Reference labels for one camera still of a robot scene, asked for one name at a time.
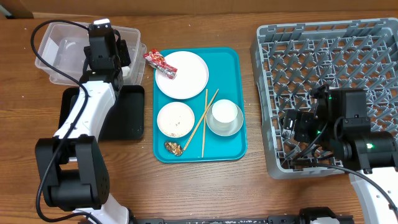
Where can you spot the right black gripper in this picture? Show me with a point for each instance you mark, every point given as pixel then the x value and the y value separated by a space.
pixel 298 125

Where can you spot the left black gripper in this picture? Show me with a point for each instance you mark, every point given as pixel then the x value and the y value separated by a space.
pixel 124 52

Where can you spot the red snack wrapper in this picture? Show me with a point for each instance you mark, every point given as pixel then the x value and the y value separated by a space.
pixel 157 61

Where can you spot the grey-green bowl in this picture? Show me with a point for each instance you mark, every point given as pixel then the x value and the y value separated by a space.
pixel 225 129

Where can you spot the white cup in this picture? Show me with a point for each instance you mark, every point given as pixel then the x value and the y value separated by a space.
pixel 224 111

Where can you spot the small white rice bowl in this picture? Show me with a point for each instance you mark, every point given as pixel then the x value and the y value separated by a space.
pixel 175 119

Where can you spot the white napkin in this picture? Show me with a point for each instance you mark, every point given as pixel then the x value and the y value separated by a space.
pixel 126 71

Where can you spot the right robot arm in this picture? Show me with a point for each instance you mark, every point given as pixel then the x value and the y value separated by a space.
pixel 339 136

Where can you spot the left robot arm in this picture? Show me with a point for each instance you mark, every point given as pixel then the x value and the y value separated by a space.
pixel 74 180

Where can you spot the grey dishwasher rack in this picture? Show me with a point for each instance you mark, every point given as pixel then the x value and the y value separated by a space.
pixel 288 60

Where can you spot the clear plastic bin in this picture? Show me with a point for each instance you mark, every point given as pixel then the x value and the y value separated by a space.
pixel 62 47

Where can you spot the black plastic tray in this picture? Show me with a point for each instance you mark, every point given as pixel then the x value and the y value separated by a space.
pixel 130 115

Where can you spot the large white plate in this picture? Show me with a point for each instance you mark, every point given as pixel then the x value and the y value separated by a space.
pixel 191 77

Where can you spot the teal serving tray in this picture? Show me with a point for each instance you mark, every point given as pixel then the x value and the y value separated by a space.
pixel 225 74

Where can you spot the gold foil wrapper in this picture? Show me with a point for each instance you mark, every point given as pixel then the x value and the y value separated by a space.
pixel 174 148

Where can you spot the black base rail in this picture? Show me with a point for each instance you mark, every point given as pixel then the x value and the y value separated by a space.
pixel 311 215

